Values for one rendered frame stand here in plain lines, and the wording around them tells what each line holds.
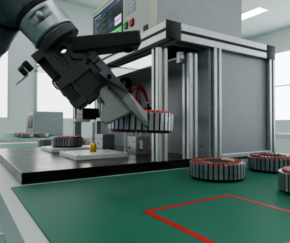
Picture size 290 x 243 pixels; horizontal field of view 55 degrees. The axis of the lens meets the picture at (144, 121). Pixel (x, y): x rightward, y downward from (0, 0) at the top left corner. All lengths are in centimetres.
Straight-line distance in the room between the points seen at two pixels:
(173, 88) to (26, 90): 482
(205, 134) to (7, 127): 492
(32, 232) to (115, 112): 20
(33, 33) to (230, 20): 74
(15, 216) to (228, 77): 66
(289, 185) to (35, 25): 46
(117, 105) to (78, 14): 582
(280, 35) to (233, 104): 737
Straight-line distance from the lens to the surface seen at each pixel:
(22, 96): 557
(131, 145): 87
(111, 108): 43
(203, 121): 80
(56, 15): 48
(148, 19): 85
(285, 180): 50
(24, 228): 35
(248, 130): 91
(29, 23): 48
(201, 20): 97
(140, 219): 34
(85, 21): 622
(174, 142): 90
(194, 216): 36
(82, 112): 103
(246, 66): 93
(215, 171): 55
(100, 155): 75
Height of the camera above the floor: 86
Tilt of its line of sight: 1 degrees up
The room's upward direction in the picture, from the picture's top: straight up
